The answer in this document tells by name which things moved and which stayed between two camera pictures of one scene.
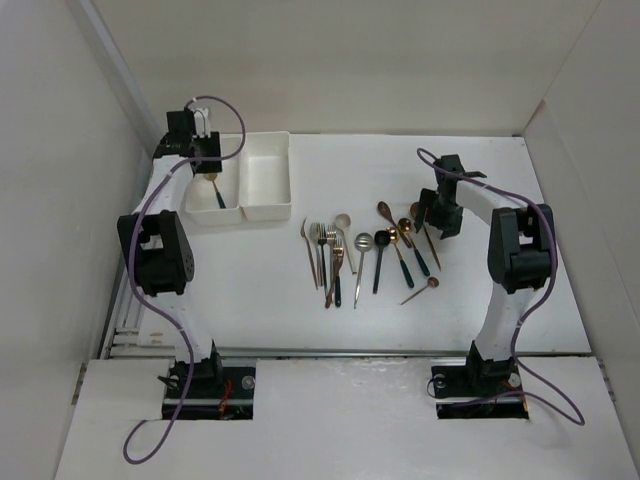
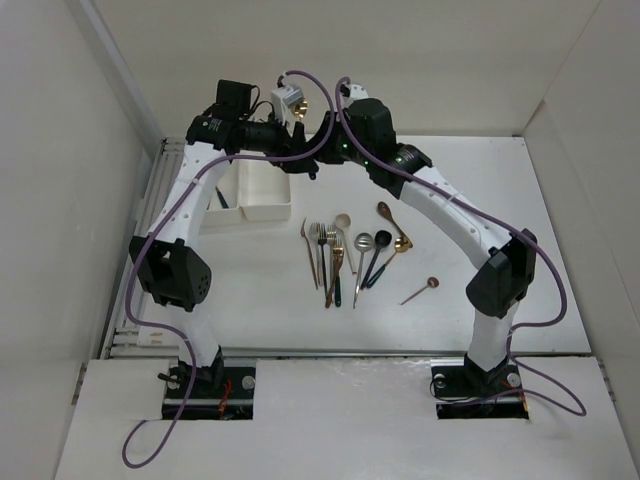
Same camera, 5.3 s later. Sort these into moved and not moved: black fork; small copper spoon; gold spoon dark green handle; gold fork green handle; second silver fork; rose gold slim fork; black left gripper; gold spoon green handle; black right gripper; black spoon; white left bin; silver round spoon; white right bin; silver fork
Moved: gold spoon dark green handle; black right gripper; black spoon; black left gripper; gold spoon green handle
Not moved: rose gold slim fork; silver fork; second silver fork; small copper spoon; silver round spoon; black fork; white right bin; gold fork green handle; white left bin
